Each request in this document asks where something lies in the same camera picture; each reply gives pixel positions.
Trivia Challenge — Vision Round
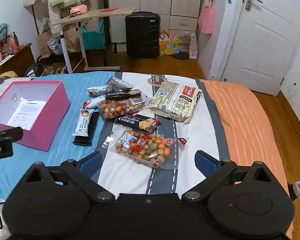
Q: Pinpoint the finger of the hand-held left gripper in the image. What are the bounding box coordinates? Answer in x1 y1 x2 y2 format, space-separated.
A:
0 127 23 143

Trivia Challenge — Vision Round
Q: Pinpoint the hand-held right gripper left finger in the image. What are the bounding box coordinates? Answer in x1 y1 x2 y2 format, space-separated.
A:
24 151 115 203

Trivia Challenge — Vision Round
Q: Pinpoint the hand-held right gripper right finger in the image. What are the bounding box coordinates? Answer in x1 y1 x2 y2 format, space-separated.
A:
182 150 278 203

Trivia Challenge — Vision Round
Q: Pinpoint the white snack bar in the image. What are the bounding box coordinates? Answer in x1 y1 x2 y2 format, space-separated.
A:
72 109 94 137
80 95 106 110
87 86 112 97
105 76 135 92

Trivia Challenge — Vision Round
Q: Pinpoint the pink cardboard box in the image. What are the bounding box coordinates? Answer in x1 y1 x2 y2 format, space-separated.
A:
0 80 70 152

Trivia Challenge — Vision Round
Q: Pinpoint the clear peanut snack bag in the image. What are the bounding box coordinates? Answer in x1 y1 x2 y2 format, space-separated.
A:
97 98 146 119
105 129 190 170

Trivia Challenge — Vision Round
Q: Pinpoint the black cracker packet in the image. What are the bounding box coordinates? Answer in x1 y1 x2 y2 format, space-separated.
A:
105 89 142 100
114 114 162 134

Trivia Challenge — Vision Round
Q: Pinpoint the beige instant noodle packet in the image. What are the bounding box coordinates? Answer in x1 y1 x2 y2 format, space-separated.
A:
143 81 203 124

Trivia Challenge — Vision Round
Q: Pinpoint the white paper sheet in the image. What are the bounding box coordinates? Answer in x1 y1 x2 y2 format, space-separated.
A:
7 97 46 131

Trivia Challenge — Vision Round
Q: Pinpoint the yellow pillow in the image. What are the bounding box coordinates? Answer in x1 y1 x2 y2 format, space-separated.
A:
0 71 18 86

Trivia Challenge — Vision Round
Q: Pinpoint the black bag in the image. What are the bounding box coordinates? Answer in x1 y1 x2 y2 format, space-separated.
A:
25 57 44 77

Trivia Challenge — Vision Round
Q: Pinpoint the wooden dresser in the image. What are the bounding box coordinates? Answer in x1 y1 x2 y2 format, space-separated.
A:
0 42 36 78

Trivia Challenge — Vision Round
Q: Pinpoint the pair of shoes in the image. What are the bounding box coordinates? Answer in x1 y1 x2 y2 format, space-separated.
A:
44 66 66 75

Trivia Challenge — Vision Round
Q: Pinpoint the red gift bag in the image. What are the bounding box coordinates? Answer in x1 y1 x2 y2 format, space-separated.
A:
0 34 21 55

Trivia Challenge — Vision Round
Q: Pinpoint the brown paper bag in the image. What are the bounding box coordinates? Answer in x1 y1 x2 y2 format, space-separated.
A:
37 27 53 58
65 25 82 53

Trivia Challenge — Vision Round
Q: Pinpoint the white printed bag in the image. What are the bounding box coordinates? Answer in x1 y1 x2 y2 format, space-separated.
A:
47 38 63 55

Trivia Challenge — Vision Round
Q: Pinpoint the dark round mat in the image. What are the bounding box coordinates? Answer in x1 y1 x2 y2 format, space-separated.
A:
174 51 190 60

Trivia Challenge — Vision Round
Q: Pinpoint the white plastic bag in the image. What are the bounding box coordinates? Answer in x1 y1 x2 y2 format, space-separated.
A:
188 31 199 60

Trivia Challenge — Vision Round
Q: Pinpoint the teal bag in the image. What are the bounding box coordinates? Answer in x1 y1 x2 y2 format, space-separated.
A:
81 20 105 51

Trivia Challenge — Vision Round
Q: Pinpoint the colourful gift box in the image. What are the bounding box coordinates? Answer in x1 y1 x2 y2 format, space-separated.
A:
159 30 180 56

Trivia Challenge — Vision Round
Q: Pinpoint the white door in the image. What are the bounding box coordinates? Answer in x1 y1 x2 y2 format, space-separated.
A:
221 0 300 96

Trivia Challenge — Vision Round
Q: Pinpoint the black suitcase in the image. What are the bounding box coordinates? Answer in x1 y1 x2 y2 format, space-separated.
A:
125 12 161 59

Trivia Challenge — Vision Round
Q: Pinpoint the pink tissue box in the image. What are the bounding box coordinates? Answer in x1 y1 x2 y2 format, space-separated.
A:
69 5 88 14

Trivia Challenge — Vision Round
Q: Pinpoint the pink hanging bag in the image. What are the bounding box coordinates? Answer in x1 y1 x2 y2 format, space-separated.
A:
198 4 216 34

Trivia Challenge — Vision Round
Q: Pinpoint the wooden rolling table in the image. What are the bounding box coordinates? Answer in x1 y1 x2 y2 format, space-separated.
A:
50 7 137 74

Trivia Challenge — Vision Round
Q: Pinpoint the white wardrobe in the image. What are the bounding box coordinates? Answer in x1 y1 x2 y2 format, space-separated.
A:
107 0 204 40

